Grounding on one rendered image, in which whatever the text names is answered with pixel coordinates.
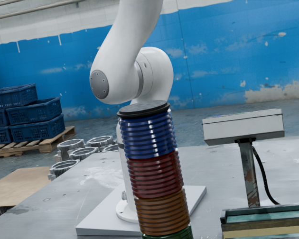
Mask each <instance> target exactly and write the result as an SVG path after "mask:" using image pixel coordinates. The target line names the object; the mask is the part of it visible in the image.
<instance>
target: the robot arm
mask: <svg viewBox="0 0 299 239"><path fill-rule="evenodd" d="M162 4H163V0H120V4H119V9H118V14H117V16H116V19H115V22H114V24H113V26H112V28H111V29H110V31H109V33H108V35H107V37H106V38H105V40H104V42H103V43H102V45H101V47H100V49H99V51H98V53H97V55H96V57H95V59H94V62H93V65H92V68H91V71H90V86H91V89H92V92H93V94H94V95H95V97H96V98H97V99H98V100H100V101H101V102H103V103H106V104H121V103H124V102H127V101H130V100H132V101H131V103H130V105H131V104H135V103H139V102H144V101H153V100H165V101H167V100H168V97H169V94H170V91H171V88H172V84H173V68H172V64H171V61H170V59H169V57H168V56H167V54H166V53H165V52H164V51H162V50H160V49H158V48H155V47H143V48H142V46H143V45H144V43H145V42H146V41H147V39H148V38H149V36H150V35H151V33H152V32H153V30H154V28H155V26H156V24H157V22H158V19H159V16H160V13H161V9H162ZM116 135H117V141H118V147H119V153H120V159H121V166H122V172H123V178H124V184H125V190H126V191H122V194H121V198H122V200H121V201H120V202H119V203H118V204H117V205H116V214H117V216H118V217H119V218H120V219H122V220H124V221H127V222H133V223H139V222H138V217H137V213H136V208H135V207H136V205H135V201H134V196H133V193H132V191H133V190H132V188H131V187H132V185H131V181H130V177H129V172H128V167H127V165H128V164H127V162H126V161H127V159H126V156H125V152H124V147H123V145H124V144H123V142H122V141H123V139H122V134H121V130H120V125H119V122H118V124H117V126H116Z"/></svg>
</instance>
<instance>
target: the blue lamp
mask: <svg viewBox="0 0 299 239"><path fill-rule="evenodd" d="M171 115H172V113H171V109H170V108H168V110H167V111H165V112H163V113H160V114H157V115H153V116H149V117H144V118H139V119H121V118H120V117H119V118H118V121H119V125H120V130H121V134H122V139H123V141H122V142H123V144H124V145H123V147H124V152H125V156H126V157H127V158H130V159H149V158H155V157H159V156H163V155H166V154H168V153H170V152H172V151H174V150H175V149H176V148H177V144H176V142H177V141H176V136H175V131H174V126H173V121H172V120H173V118H172V117H171Z"/></svg>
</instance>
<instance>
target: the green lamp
mask: <svg viewBox="0 0 299 239"><path fill-rule="evenodd" d="M140 232H141V231H140ZM141 237H142V239H194V237H193V233H192V226H191V222H190V223H189V224H188V225H187V226H186V227H185V228H184V229H182V230H180V231H178V232H176V233H173V234H169V235H164V236H151V235H147V234H144V233H142V232H141Z"/></svg>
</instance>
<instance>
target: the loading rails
mask: <svg viewBox="0 0 299 239"><path fill-rule="evenodd" d="M220 223H221V228H222V232H218V233H217V238H216V239H299V203H290V204H279V205H268V206H257V207H246V208H235V209H224V210H221V213H220Z"/></svg>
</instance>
